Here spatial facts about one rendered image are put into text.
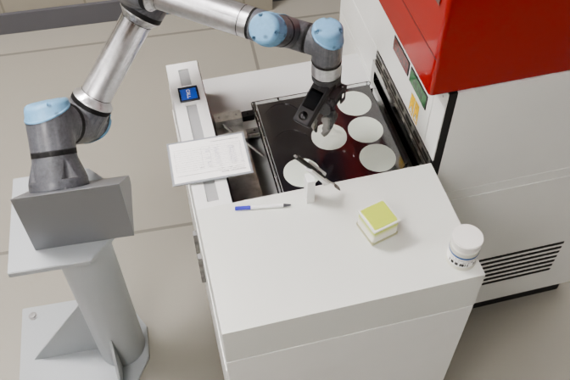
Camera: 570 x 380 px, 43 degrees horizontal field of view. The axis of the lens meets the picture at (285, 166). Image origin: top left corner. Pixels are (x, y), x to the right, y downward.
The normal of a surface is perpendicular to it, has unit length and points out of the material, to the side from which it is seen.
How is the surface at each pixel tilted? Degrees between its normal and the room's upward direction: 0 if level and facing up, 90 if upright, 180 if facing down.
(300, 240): 0
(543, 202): 90
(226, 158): 0
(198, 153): 0
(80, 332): 90
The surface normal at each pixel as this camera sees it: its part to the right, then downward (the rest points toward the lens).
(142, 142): 0.00, -0.64
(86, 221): 0.18, 0.76
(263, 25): -0.33, 0.13
